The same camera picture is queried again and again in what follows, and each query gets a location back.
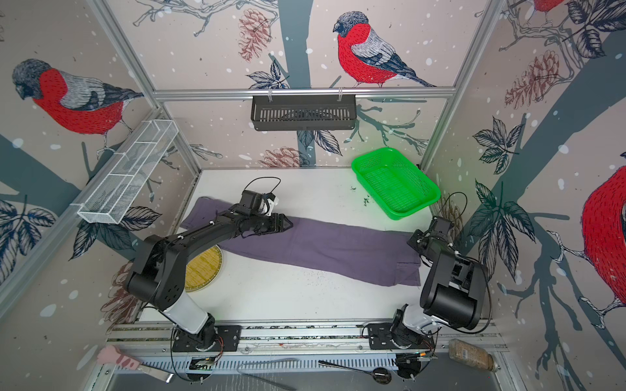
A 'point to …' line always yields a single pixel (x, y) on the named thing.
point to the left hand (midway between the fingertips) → (290, 221)
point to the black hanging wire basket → (304, 112)
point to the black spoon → (380, 375)
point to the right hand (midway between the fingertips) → (418, 237)
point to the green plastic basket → (398, 186)
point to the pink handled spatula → (112, 354)
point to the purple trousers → (384, 255)
